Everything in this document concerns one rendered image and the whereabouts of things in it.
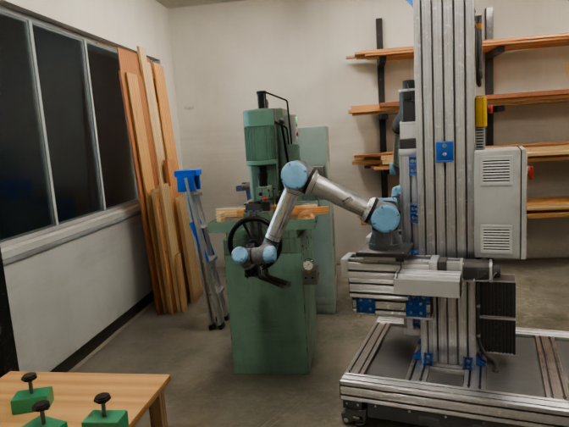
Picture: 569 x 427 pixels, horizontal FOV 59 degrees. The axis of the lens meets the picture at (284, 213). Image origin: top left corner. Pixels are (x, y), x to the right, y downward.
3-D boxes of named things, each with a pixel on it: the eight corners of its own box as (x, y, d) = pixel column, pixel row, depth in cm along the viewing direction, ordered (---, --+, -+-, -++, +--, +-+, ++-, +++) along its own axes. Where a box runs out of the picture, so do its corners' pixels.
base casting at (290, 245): (223, 255, 281) (222, 239, 279) (245, 235, 337) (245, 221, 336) (302, 252, 274) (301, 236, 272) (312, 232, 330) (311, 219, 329)
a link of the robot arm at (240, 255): (248, 261, 218) (229, 263, 220) (255, 267, 229) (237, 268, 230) (247, 244, 221) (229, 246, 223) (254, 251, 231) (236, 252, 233)
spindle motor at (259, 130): (243, 167, 279) (239, 110, 274) (250, 164, 296) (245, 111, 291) (274, 165, 276) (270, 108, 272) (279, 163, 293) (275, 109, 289)
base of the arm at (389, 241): (405, 244, 232) (404, 223, 230) (399, 251, 218) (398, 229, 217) (372, 243, 238) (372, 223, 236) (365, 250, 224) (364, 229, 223)
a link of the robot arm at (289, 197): (294, 154, 233) (256, 248, 243) (290, 156, 222) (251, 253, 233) (317, 164, 232) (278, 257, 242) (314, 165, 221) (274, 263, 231)
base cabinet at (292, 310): (232, 374, 291) (223, 255, 280) (253, 335, 348) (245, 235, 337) (309, 374, 284) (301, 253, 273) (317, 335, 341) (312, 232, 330)
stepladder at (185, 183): (203, 331, 362) (170, 171, 345) (211, 319, 387) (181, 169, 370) (225, 328, 360) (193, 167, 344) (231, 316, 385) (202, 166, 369)
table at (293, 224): (202, 236, 271) (201, 225, 270) (218, 226, 301) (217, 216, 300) (313, 232, 261) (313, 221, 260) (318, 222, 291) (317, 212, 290)
